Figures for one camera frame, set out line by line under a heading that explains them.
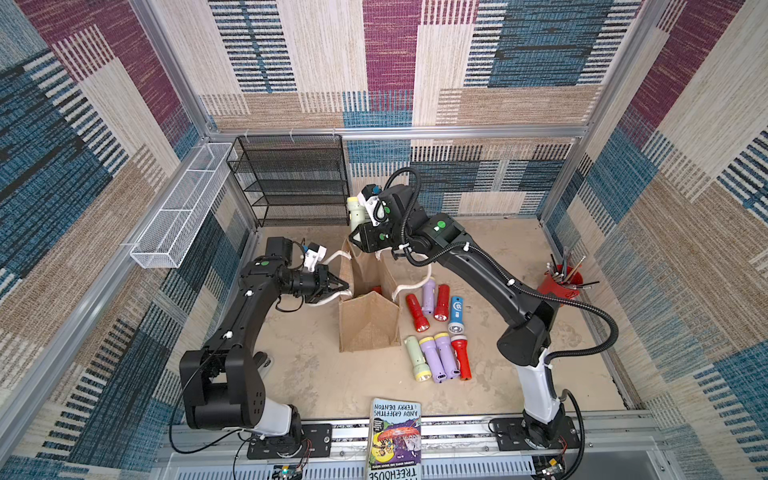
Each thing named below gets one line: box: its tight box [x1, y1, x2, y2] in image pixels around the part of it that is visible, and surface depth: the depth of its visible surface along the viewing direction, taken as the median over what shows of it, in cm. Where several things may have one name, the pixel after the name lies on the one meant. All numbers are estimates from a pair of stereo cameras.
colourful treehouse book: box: [366, 398, 422, 480], surface depth 73 cm
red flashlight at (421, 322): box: [406, 294, 430, 333], surface depth 94 cm
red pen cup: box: [537, 246, 600, 300], surface depth 93 cm
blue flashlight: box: [448, 296, 465, 335], surface depth 93 cm
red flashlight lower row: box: [450, 335, 472, 381], surface depth 87 cm
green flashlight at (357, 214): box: [347, 196, 369, 232], surface depth 73 cm
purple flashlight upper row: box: [422, 275, 437, 315], surface depth 98 cm
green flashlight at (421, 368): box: [404, 335, 432, 382], surface depth 85 cm
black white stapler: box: [253, 351, 273, 378], surface depth 85 cm
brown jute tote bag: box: [339, 238, 401, 353], surface depth 85 cm
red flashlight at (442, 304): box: [434, 284, 451, 322], surface depth 96 cm
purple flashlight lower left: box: [419, 336, 447, 384], surface depth 85 cm
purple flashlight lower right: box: [434, 332, 460, 380], surface depth 86 cm
